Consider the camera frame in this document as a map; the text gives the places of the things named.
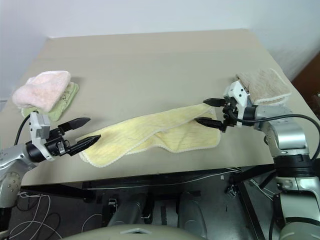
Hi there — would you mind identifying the long thin white cable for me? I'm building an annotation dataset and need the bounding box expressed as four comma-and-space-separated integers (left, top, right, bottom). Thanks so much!
21, 168, 243, 195

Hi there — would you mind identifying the grey rounded right leg cover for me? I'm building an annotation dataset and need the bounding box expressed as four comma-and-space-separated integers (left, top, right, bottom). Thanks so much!
176, 191, 209, 238

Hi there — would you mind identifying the grey rounded leg cover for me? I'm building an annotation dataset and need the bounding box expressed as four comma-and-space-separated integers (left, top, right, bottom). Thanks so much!
107, 192, 154, 229
176, 191, 209, 238

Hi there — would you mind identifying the folded beige towel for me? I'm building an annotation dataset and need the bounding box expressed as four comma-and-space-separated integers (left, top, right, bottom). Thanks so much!
236, 67, 292, 105

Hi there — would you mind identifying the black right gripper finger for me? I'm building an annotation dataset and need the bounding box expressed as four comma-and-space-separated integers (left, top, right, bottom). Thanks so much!
195, 116, 224, 131
202, 98, 226, 108

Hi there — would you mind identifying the folded green towel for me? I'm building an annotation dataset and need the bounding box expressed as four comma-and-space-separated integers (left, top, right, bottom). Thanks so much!
21, 81, 80, 123

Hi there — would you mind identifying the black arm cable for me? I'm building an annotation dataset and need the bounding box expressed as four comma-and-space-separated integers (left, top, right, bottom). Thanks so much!
226, 107, 320, 161
13, 114, 33, 146

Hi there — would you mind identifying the grey robot torso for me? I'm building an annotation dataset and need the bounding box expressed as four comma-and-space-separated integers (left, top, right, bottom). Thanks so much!
59, 224, 201, 240

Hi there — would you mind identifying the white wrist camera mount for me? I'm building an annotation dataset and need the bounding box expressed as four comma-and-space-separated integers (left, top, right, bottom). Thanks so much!
28, 111, 55, 161
223, 80, 252, 127

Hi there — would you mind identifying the folded pink towel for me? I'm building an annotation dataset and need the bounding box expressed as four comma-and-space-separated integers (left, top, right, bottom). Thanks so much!
12, 70, 71, 112

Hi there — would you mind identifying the dark brown cabinet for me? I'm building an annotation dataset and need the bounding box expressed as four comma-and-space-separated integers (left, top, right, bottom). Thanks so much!
291, 56, 320, 112

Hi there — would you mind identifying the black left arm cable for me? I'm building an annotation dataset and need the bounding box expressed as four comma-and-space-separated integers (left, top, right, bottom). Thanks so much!
13, 114, 33, 146

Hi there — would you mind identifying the black metal table frame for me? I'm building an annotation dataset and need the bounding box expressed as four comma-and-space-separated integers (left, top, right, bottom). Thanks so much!
19, 163, 278, 240

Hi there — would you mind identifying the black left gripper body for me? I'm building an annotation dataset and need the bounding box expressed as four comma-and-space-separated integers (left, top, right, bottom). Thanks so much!
45, 126, 76, 158

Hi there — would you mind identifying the white cable bundle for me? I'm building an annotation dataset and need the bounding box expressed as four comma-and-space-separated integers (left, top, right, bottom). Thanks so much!
248, 179, 276, 201

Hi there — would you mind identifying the yellow towel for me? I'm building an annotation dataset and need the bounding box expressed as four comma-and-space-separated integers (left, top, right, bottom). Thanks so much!
78, 103, 221, 168

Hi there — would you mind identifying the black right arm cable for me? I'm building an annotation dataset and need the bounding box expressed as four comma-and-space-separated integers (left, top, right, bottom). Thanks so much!
226, 107, 320, 161

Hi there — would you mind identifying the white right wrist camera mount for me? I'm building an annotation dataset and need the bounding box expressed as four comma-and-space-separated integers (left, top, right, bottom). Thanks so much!
223, 80, 252, 127

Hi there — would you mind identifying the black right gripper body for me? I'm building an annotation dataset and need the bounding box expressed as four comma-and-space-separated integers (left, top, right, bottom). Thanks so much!
220, 96, 242, 133

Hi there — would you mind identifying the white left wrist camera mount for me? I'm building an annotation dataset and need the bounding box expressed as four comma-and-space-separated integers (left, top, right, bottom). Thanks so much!
28, 111, 55, 161

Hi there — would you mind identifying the looped white floor cable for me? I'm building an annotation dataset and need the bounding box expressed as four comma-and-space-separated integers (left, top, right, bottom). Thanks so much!
7, 192, 62, 237

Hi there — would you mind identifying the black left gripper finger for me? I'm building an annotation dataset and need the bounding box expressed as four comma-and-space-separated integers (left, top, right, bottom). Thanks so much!
58, 116, 92, 132
65, 134, 102, 156

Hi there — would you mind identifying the grey rounded left leg cover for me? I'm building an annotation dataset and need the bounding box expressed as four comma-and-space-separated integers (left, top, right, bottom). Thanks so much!
107, 192, 154, 229

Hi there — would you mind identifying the black metal frame clamp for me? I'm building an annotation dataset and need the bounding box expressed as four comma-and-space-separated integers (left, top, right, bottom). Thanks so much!
226, 183, 238, 199

